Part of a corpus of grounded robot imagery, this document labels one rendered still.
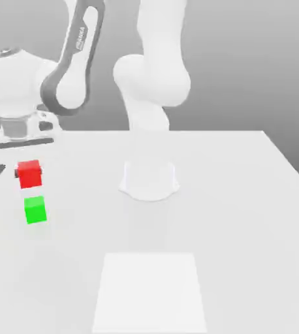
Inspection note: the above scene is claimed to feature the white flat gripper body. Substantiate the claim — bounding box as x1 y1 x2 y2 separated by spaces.
0 129 63 157

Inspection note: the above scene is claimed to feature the small red cube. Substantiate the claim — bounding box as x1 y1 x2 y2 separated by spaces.
16 159 43 189

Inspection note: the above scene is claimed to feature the small green cube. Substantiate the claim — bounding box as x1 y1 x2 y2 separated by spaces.
24 195 48 225

